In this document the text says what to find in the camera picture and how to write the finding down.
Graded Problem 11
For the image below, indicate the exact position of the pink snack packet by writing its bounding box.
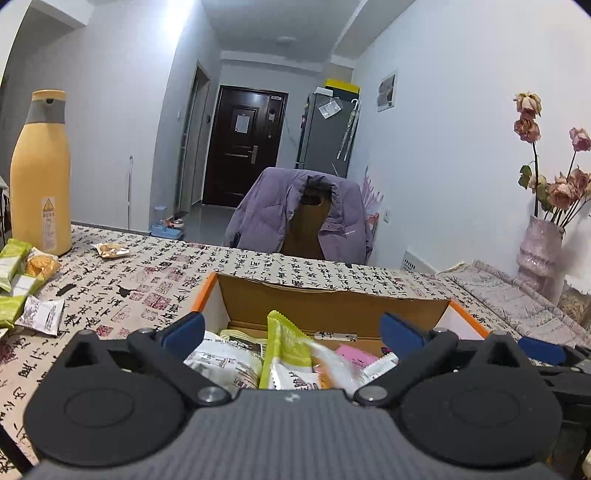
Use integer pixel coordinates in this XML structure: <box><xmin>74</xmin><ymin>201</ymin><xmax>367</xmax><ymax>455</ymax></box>
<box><xmin>335</xmin><ymin>344</ymin><xmax>378</xmax><ymax>369</ymax></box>

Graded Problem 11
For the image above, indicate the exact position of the oat crisp snack packet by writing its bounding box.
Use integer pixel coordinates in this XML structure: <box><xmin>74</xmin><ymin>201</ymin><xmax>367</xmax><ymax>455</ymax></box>
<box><xmin>308</xmin><ymin>340</ymin><xmax>367</xmax><ymax>396</ymax></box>

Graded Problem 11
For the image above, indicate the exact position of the green white snack bar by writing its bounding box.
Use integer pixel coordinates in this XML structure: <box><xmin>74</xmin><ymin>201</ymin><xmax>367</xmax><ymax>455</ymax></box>
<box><xmin>259</xmin><ymin>310</ymin><xmax>321</xmax><ymax>390</ymax></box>

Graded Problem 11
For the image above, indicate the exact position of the pink quilted cloth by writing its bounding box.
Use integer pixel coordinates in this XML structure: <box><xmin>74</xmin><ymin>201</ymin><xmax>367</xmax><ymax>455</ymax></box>
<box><xmin>437</xmin><ymin>260</ymin><xmax>590</xmax><ymax>347</ymax></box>

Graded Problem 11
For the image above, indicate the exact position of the clear storage jar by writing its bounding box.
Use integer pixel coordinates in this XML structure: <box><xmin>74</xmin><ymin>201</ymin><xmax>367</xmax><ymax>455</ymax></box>
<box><xmin>558</xmin><ymin>282</ymin><xmax>591</xmax><ymax>330</ymax></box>

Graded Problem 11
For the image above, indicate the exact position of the white silver snack packet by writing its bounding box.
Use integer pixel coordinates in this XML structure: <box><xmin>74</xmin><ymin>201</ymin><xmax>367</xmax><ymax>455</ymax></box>
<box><xmin>183</xmin><ymin>331</ymin><xmax>264</xmax><ymax>396</ymax></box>

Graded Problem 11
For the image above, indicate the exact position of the red cardboard pumpkin box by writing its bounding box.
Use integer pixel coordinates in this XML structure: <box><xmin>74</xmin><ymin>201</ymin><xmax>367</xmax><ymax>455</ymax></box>
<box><xmin>192</xmin><ymin>273</ymin><xmax>490</xmax><ymax>356</ymax></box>

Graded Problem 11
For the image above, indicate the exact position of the purple jacket on chair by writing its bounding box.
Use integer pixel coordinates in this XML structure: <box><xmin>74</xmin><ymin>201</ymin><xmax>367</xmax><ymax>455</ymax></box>
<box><xmin>224</xmin><ymin>167</ymin><xmax>373</xmax><ymax>265</ymax></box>

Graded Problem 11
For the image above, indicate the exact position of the wooden chair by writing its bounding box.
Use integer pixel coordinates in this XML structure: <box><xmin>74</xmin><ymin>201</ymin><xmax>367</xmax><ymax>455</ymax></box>
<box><xmin>280</xmin><ymin>196</ymin><xmax>331</xmax><ymax>260</ymax></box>

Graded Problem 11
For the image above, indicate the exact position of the dried rose bouquet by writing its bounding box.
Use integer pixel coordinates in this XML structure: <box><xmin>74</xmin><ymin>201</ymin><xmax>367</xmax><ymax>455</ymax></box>
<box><xmin>513</xmin><ymin>91</ymin><xmax>590</xmax><ymax>229</ymax></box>

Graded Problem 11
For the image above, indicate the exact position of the green snack bar on table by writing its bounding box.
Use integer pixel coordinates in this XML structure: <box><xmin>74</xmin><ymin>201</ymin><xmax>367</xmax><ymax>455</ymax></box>
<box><xmin>0</xmin><ymin>238</ymin><xmax>32</xmax><ymax>293</ymax></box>

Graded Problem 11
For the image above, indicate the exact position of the yellow thermos bottle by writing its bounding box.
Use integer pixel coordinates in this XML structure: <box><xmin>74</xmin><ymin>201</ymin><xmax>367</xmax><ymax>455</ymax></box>
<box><xmin>10</xmin><ymin>90</ymin><xmax>72</xmax><ymax>256</ymax></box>

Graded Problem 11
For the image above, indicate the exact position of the dark entrance door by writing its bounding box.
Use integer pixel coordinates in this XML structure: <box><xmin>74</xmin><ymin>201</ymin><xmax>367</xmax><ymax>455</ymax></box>
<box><xmin>201</xmin><ymin>85</ymin><xmax>288</xmax><ymax>208</ymax></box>

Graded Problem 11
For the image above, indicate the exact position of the grey refrigerator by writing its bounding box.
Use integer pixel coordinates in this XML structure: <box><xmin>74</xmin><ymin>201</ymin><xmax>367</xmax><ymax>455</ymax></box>
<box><xmin>295</xmin><ymin>87</ymin><xmax>361</xmax><ymax>178</ymax></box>

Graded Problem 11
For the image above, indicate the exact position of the wall picture frame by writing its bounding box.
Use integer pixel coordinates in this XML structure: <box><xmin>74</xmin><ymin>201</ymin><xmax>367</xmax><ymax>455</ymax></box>
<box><xmin>377</xmin><ymin>71</ymin><xmax>398</xmax><ymax>112</ymax></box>

